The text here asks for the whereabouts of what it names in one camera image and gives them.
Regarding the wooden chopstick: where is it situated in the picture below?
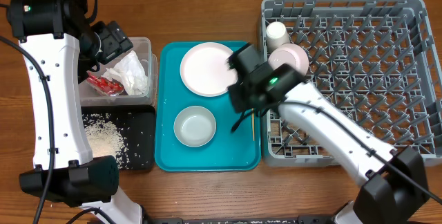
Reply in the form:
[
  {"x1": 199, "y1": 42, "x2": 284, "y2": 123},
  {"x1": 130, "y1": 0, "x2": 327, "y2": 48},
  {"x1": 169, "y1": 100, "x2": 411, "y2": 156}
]
[{"x1": 251, "y1": 109, "x2": 255, "y2": 141}]

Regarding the white napkin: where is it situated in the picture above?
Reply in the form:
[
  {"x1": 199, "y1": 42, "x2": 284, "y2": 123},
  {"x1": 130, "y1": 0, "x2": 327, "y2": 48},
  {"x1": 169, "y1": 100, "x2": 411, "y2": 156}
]
[{"x1": 102, "y1": 50, "x2": 149, "y2": 95}]

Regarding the red snack wrapper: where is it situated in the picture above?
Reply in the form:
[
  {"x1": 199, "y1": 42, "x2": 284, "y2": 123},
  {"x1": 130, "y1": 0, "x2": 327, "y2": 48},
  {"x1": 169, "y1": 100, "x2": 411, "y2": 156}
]
[{"x1": 86, "y1": 72, "x2": 124, "y2": 96}]

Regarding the pink bowl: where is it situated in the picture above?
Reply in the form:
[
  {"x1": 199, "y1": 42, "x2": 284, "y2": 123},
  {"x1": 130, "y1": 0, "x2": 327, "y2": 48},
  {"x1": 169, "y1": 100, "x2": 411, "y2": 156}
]
[{"x1": 268, "y1": 44, "x2": 309, "y2": 75}]

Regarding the grey bowl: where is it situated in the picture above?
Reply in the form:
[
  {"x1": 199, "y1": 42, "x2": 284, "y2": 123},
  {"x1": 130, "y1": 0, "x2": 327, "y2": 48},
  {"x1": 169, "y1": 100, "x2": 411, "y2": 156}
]
[{"x1": 173, "y1": 106, "x2": 217, "y2": 147}]

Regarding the pale green cup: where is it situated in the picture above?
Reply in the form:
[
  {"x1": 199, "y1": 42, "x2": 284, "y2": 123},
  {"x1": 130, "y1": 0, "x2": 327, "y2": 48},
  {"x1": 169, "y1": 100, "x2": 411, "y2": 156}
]
[{"x1": 266, "y1": 21, "x2": 290, "y2": 53}]

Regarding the white rice pile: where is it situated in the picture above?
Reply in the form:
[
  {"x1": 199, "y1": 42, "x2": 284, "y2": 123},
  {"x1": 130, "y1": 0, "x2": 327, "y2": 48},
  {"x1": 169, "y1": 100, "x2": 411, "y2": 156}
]
[{"x1": 82, "y1": 113, "x2": 144, "y2": 170}]

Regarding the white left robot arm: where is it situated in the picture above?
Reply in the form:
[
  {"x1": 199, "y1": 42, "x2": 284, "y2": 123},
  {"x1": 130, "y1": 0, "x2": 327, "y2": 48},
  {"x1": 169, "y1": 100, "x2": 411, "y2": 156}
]
[{"x1": 6, "y1": 0, "x2": 150, "y2": 223}]

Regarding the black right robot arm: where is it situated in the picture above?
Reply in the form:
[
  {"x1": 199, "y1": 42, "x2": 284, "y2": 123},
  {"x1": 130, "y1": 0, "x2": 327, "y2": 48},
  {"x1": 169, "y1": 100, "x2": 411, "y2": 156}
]
[{"x1": 228, "y1": 43, "x2": 441, "y2": 223}]

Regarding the grey dishwasher rack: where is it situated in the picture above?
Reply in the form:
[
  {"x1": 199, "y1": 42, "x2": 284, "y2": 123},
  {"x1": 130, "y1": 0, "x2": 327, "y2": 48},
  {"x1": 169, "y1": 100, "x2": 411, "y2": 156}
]
[{"x1": 260, "y1": 0, "x2": 441, "y2": 167}]

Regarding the teal plastic tray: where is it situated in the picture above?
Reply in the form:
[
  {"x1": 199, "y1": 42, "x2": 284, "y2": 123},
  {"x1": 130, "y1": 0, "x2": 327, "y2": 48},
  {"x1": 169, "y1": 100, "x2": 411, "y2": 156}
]
[{"x1": 155, "y1": 41, "x2": 261, "y2": 172}]

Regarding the clear plastic bin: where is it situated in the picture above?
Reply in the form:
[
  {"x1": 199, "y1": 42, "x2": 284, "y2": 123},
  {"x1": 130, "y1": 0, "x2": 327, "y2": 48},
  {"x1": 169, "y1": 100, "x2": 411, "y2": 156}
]
[{"x1": 79, "y1": 37, "x2": 157, "y2": 106}]

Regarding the pink plate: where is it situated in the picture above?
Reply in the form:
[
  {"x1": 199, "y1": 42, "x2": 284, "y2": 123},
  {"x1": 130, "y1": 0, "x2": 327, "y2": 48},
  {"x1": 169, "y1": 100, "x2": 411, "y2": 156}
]
[{"x1": 180, "y1": 42, "x2": 238, "y2": 97}]

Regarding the black tray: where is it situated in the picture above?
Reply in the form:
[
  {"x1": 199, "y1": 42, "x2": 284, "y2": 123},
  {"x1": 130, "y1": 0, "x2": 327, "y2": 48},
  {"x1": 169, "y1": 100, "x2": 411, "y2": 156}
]
[{"x1": 81, "y1": 105, "x2": 156, "y2": 171}]

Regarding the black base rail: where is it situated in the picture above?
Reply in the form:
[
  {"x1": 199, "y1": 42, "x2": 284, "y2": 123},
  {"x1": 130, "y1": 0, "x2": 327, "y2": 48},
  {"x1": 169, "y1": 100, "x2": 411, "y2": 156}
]
[{"x1": 148, "y1": 214, "x2": 334, "y2": 224}]

